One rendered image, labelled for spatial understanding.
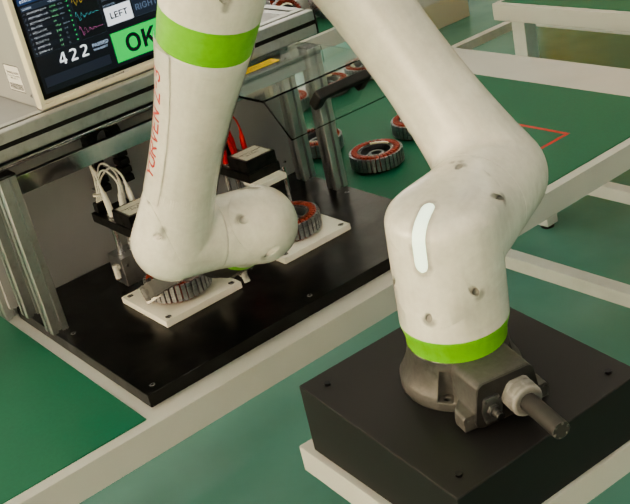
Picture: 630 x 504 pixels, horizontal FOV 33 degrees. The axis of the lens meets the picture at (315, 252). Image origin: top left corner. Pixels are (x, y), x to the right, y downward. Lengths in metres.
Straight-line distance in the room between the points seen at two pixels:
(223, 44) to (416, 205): 0.27
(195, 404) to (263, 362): 0.13
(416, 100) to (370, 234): 0.62
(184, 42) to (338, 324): 0.65
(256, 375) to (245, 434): 1.19
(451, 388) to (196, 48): 0.48
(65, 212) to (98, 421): 0.50
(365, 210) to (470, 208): 0.82
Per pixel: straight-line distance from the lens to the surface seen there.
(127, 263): 1.89
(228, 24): 1.18
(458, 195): 1.18
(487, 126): 1.29
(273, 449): 2.72
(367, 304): 1.72
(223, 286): 1.78
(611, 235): 3.44
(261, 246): 1.44
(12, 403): 1.72
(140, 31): 1.84
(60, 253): 1.98
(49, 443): 1.59
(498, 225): 1.19
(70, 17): 1.79
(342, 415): 1.29
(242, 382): 1.61
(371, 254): 1.80
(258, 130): 2.15
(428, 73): 1.28
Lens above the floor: 1.57
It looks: 26 degrees down
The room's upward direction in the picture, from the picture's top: 13 degrees counter-clockwise
